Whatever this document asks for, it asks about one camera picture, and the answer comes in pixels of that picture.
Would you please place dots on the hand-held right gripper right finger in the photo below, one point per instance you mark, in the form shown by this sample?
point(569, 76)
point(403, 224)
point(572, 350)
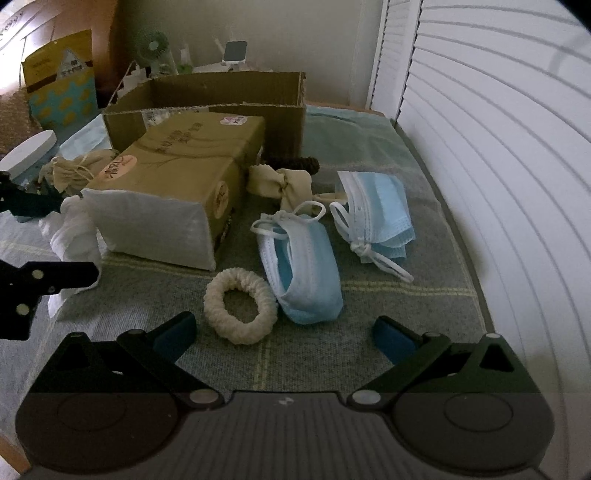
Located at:
point(392, 341)

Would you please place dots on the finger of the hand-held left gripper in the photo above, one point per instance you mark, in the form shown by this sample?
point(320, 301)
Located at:
point(60, 274)
point(32, 203)

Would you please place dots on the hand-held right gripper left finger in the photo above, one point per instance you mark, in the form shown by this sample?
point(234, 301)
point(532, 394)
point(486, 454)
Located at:
point(173, 336)

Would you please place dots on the white cloth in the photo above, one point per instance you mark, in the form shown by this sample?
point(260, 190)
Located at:
point(69, 230)

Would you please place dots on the cream scrunchie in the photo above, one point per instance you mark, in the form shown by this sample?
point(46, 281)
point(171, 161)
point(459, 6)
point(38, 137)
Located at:
point(217, 318)

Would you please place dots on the light blue plastic packet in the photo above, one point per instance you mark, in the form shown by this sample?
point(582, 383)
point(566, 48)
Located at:
point(304, 267)

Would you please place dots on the blue face mask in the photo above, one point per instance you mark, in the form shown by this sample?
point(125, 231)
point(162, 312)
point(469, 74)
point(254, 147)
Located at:
point(378, 207)

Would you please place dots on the cardboard box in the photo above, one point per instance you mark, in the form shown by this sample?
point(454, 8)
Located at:
point(221, 90)

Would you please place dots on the white round lid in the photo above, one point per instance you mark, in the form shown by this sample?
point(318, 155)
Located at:
point(27, 150)

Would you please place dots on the light blue sheet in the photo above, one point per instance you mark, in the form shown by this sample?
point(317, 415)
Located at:
point(83, 134)

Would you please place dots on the yellow and blue paper bag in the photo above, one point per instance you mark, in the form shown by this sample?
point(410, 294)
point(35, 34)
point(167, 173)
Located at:
point(60, 92)

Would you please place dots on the green plaid blanket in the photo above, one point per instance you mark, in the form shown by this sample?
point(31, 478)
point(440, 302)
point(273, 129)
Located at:
point(415, 194)

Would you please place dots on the clear plastic bag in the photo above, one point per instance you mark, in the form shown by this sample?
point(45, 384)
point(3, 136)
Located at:
point(157, 117)

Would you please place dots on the brown tissue pack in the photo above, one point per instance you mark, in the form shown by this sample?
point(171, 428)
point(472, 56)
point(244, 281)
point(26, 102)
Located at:
point(184, 157)

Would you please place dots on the small green fan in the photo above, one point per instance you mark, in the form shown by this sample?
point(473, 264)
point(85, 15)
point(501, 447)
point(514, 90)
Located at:
point(154, 48)

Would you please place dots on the white louvered door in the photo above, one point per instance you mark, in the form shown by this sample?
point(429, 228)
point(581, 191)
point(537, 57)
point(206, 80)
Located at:
point(498, 138)

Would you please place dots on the white device with screen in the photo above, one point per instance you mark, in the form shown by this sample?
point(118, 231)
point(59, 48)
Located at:
point(235, 50)

